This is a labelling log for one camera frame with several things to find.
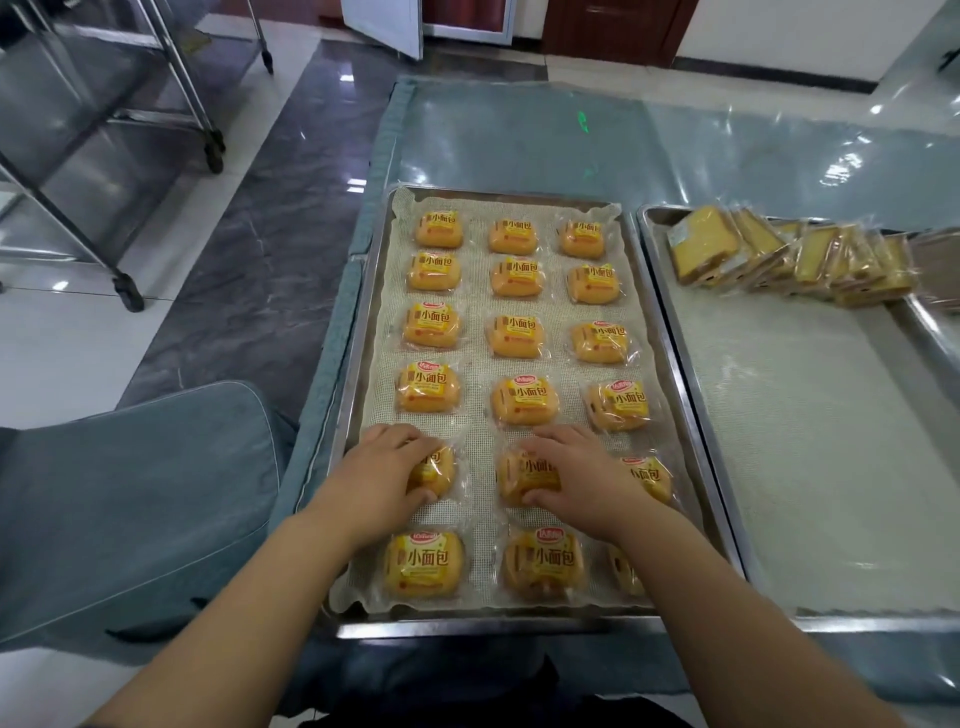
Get person's left hand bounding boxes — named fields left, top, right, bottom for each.
left=322, top=423, right=446, bottom=553

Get person's right hand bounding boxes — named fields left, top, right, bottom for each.
left=520, top=424, right=666, bottom=546

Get yellow bun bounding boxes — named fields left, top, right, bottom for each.
left=495, top=442, right=565, bottom=508
left=405, top=442, right=461, bottom=502

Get person's left forearm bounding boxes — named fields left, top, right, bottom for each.
left=86, top=504, right=385, bottom=728

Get person's right forearm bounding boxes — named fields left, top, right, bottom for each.
left=611, top=504, right=905, bottom=728

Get rows of yellow buns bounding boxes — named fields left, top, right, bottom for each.
left=381, top=207, right=678, bottom=603

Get metal baking tray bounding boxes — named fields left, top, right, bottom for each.
left=635, top=202, right=960, bottom=636
left=321, top=183, right=745, bottom=641
left=906, top=227, right=960, bottom=316

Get beige mesh baking mat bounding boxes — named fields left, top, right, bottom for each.
left=663, top=225, right=960, bottom=618
left=328, top=186, right=708, bottom=615

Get blue-grey tablecloth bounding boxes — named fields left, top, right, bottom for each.
left=268, top=75, right=960, bottom=708

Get person's black trousers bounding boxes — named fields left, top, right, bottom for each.
left=296, top=660, right=695, bottom=728

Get blue-grey covered chair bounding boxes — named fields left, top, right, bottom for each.
left=0, top=380, right=298, bottom=651

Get row of wrapped cake slices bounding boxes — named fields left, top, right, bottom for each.
left=666, top=204, right=922, bottom=310

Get clear plastic table cover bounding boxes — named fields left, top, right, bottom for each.
left=396, top=78, right=960, bottom=235

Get brown wooden door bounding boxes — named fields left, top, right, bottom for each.
left=540, top=0, right=700, bottom=69

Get white panel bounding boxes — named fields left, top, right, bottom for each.
left=340, top=0, right=426, bottom=62

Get steel trolley rack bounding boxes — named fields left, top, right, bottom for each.
left=0, top=0, right=276, bottom=314

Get metal door frame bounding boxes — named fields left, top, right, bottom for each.
left=421, top=0, right=519, bottom=47

